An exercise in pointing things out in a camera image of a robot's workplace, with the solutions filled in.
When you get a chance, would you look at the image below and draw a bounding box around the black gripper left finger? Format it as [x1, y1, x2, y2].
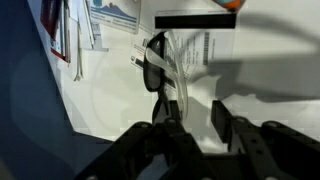
[74, 99, 215, 180]

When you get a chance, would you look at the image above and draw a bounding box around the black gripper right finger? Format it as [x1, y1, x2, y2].
[210, 99, 320, 180]

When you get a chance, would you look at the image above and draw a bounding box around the white printed label card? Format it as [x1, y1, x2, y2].
[129, 24, 178, 88]

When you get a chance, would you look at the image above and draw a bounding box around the clear barcode card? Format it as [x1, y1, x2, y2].
[165, 27, 237, 79]

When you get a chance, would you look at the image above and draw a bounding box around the white paper stack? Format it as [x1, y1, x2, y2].
[64, 0, 111, 53]

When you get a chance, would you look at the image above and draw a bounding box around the white blue library card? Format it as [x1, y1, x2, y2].
[88, 0, 143, 35]

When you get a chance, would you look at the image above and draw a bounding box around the chevron pattern case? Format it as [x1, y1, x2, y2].
[212, 0, 248, 11]

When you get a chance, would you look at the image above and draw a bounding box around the red booklet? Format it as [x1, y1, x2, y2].
[39, 0, 72, 64]

